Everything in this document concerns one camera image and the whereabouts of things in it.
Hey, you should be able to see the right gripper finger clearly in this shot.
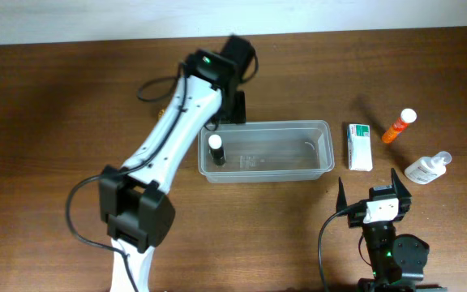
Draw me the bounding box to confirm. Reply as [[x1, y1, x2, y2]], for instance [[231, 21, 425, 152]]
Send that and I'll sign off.
[[391, 168, 411, 200], [336, 177, 348, 213]]

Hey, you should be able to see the white squeeze bottle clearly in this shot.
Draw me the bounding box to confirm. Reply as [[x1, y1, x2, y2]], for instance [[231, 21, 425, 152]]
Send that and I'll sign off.
[[404, 151, 452, 185]]

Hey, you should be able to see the orange tube white cap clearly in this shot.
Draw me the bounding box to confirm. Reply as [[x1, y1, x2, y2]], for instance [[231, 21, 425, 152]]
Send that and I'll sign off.
[[381, 108, 417, 144]]

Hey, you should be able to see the dark bottle white cap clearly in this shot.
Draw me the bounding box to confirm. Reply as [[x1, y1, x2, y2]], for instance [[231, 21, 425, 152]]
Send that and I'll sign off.
[[208, 134, 226, 166]]

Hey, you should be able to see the small jar gold lid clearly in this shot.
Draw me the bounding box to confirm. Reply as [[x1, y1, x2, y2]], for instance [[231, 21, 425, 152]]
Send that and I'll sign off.
[[157, 109, 166, 120]]

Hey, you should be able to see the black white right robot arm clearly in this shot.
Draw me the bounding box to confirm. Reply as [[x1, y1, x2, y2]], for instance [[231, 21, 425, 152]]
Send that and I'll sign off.
[[336, 170, 447, 292]]

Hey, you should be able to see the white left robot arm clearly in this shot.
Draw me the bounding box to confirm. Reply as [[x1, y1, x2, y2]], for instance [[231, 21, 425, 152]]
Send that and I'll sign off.
[[98, 35, 258, 291]]

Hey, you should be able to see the clear plastic container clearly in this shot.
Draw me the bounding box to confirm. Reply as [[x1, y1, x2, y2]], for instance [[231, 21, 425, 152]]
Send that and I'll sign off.
[[198, 120, 335, 183]]

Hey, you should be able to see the white green medicine box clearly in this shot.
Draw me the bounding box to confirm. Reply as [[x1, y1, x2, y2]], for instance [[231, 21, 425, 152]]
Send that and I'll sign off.
[[347, 124, 373, 171]]

